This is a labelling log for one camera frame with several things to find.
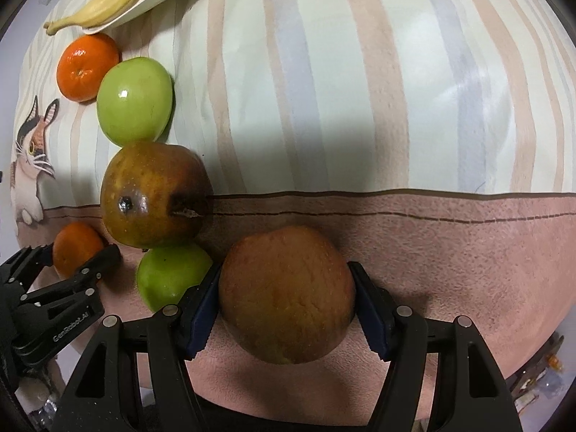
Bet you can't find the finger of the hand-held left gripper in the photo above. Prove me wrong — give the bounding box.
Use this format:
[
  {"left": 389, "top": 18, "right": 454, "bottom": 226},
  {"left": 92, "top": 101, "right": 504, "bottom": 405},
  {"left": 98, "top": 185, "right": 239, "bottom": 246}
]
[
  {"left": 0, "top": 243, "right": 55, "bottom": 287},
  {"left": 20, "top": 244, "right": 122, "bottom": 321}
]

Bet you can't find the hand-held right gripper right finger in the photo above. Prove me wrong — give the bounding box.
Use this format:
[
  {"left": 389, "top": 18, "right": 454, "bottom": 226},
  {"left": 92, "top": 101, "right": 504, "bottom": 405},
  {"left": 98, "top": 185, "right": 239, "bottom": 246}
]
[{"left": 347, "top": 261, "right": 525, "bottom": 432}]

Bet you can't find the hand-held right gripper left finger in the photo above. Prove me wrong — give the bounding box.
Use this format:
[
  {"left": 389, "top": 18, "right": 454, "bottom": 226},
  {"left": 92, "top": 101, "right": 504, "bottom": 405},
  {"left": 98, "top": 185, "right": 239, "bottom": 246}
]
[{"left": 51, "top": 263, "right": 223, "bottom": 432}]

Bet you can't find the mandarin orange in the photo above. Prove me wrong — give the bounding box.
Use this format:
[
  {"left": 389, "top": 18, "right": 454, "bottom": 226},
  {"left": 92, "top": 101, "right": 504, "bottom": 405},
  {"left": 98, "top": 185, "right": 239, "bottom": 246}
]
[
  {"left": 53, "top": 222, "right": 107, "bottom": 280},
  {"left": 56, "top": 32, "right": 120, "bottom": 102}
]

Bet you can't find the green apple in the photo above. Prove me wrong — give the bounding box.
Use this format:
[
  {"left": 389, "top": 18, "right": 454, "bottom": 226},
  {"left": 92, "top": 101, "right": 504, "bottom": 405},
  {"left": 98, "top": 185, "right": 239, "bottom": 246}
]
[
  {"left": 136, "top": 243, "right": 215, "bottom": 312},
  {"left": 96, "top": 57, "right": 174, "bottom": 147}
]

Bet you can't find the wrinkled red apple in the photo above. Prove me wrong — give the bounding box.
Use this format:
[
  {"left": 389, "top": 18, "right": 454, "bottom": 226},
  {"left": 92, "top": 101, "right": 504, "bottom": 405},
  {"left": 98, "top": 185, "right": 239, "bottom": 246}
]
[{"left": 218, "top": 226, "right": 357, "bottom": 365}]

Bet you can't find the bruised brown apple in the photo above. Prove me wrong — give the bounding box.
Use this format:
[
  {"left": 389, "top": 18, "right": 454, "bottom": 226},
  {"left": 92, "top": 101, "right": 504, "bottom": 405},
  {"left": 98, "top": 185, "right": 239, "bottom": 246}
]
[{"left": 100, "top": 141, "right": 213, "bottom": 249}]

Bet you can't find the striped cat print blanket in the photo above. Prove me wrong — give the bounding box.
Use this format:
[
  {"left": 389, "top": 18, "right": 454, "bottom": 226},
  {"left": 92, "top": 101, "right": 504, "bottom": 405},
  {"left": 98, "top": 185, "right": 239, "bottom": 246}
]
[{"left": 9, "top": 0, "right": 576, "bottom": 428}]

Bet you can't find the yellow banana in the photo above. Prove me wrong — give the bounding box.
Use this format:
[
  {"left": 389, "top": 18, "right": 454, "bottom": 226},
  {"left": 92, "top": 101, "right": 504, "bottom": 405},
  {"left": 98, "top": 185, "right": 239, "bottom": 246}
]
[{"left": 44, "top": 0, "right": 149, "bottom": 36}]

